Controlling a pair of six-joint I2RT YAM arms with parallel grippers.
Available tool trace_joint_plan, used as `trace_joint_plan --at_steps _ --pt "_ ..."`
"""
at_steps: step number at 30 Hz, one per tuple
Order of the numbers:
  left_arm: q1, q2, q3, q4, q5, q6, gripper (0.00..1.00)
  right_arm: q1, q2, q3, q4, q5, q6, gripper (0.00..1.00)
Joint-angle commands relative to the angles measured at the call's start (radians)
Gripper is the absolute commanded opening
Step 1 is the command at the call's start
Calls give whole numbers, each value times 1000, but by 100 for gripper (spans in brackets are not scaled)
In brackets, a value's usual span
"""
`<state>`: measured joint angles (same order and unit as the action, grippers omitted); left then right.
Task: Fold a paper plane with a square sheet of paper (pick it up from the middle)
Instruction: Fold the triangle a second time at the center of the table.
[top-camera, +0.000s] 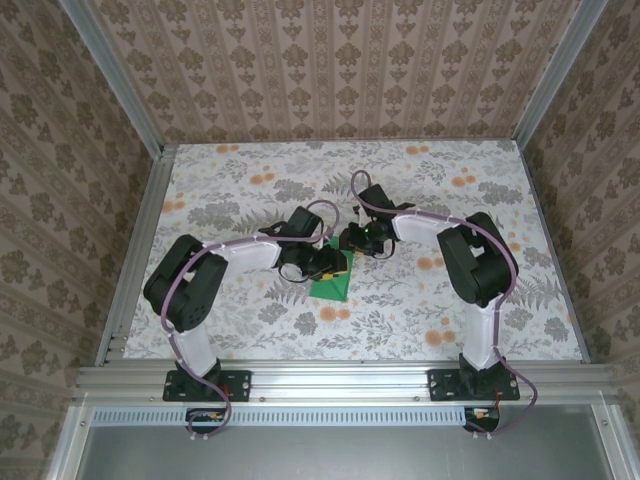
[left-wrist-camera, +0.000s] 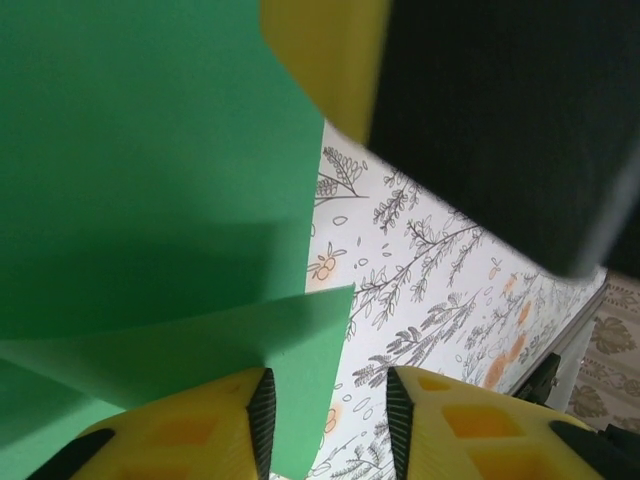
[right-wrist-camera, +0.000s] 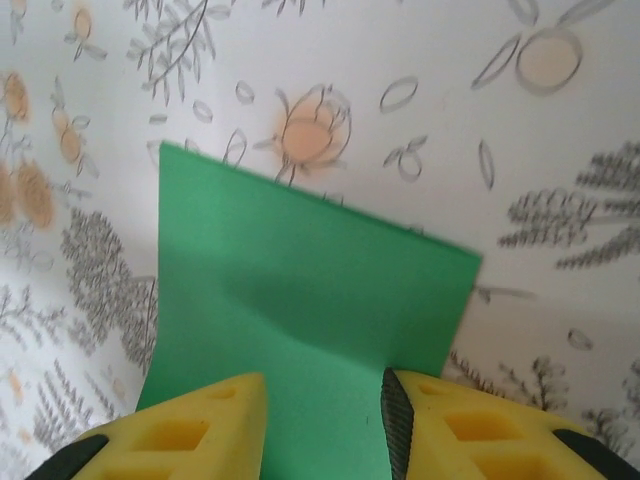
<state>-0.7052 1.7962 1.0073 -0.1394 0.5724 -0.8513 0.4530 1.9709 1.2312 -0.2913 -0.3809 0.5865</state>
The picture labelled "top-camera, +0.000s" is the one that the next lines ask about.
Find grey metal sheet panel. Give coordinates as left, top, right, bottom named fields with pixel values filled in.
left=47, top=403, right=631, bottom=480

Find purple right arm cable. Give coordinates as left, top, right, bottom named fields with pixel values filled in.
left=349, top=169, right=544, bottom=441

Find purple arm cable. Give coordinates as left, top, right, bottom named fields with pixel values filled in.
left=162, top=200, right=341, bottom=444
left=349, top=169, right=544, bottom=441

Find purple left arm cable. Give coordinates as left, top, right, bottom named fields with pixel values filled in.
left=162, top=200, right=341, bottom=444

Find aluminium cross rail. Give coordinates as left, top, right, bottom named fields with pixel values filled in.
left=72, top=363, right=619, bottom=405

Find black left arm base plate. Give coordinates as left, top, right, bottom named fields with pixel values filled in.
left=163, top=368, right=252, bottom=402

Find white slotted cable duct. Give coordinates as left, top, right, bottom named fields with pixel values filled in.
left=91, top=404, right=501, bottom=424

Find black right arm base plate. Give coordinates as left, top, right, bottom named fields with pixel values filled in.
left=427, top=368, right=521, bottom=402

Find aluminium left side rail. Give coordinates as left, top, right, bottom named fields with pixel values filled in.
left=94, top=144, right=176, bottom=366

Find black cable mount with connectors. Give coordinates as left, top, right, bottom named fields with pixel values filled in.
left=184, top=406, right=227, bottom=435
left=462, top=405, right=502, bottom=434

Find aluminium right corner post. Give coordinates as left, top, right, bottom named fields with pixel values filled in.
left=510, top=0, right=612, bottom=146

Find aluminium corner post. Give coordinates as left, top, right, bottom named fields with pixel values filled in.
left=510, top=0, right=612, bottom=146
left=64, top=0, right=167, bottom=157

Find aluminium left corner post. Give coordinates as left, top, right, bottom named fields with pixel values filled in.
left=64, top=0, right=167, bottom=157

